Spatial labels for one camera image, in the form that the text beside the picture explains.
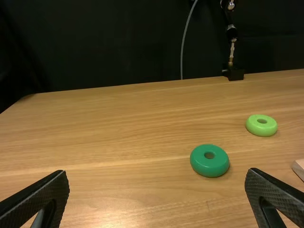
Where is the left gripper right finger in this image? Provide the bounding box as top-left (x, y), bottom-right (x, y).
top-left (244, 167), bottom-right (304, 228)

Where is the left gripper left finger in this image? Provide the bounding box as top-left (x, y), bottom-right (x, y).
top-left (0, 170), bottom-right (70, 228)

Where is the wooden peg base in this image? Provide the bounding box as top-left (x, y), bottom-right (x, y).
top-left (291, 159), bottom-right (304, 183)

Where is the black clamp stand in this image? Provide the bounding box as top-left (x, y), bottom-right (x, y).
top-left (219, 0), bottom-right (246, 82)

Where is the light green ring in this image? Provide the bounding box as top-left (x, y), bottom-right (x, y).
top-left (245, 114), bottom-right (278, 137)

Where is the dark green ring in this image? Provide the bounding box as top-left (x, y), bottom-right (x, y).
top-left (190, 143), bottom-right (230, 178)

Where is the grey cable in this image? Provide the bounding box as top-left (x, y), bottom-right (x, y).
top-left (180, 0), bottom-right (198, 80)

